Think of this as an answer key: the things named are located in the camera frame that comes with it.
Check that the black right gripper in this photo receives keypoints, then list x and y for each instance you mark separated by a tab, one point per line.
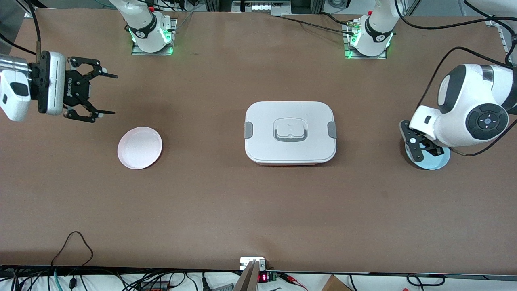
76	93

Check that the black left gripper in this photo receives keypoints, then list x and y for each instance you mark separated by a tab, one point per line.
435	151

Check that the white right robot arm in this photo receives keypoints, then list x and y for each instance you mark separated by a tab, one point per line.
145	24

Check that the white lunch box grey clips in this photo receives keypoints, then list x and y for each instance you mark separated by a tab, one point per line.
262	149

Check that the small white box device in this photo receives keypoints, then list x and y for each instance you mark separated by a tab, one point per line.
246	262

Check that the round light blue plate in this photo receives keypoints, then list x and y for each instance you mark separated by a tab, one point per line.
438	161

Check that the round pink plate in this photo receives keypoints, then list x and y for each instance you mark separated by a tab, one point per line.
139	147

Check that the brown cardboard piece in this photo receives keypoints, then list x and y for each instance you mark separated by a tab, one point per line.
335	285

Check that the red clip lead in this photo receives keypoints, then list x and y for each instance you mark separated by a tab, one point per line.
293	279

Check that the red digit display board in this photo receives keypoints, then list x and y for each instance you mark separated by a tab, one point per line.
263	277

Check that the brown slanted board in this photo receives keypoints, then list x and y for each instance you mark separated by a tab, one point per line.
248	281

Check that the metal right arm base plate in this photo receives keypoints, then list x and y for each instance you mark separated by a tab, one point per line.
139	51

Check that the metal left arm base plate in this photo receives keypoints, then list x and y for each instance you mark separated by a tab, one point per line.
365	57

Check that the aluminium corner bracket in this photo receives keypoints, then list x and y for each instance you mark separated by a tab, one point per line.
494	22

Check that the aluminium frame rail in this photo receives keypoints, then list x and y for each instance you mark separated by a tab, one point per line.
262	7

